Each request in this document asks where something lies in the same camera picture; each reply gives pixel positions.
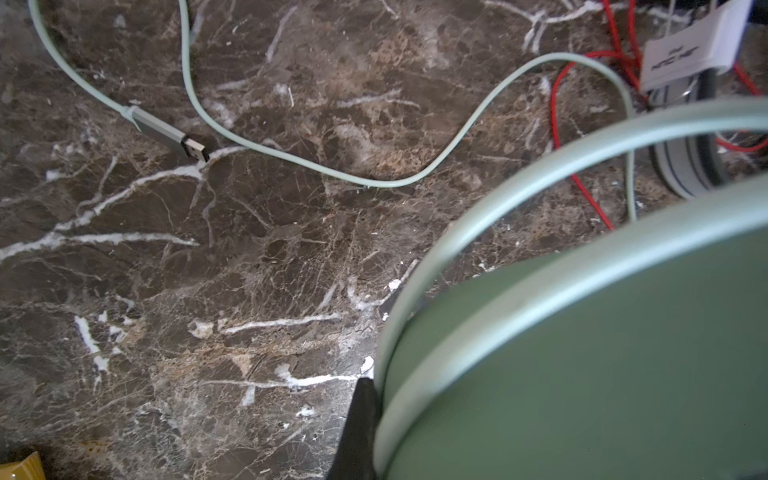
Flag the white black red headphones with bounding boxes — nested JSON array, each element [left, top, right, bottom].
[[640, 1, 767, 200]]

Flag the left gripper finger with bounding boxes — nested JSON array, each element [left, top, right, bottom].
[[326, 377, 380, 480]]

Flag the mint green headphone cable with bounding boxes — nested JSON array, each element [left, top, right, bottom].
[[26, 0, 638, 223]]

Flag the yellow green snack bag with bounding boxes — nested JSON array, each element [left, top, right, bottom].
[[0, 452, 46, 480]]

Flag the mint green headphones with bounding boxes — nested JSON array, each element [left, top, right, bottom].
[[372, 98, 767, 479]]

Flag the red headphone cable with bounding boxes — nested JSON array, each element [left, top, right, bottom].
[[548, 0, 768, 232]]

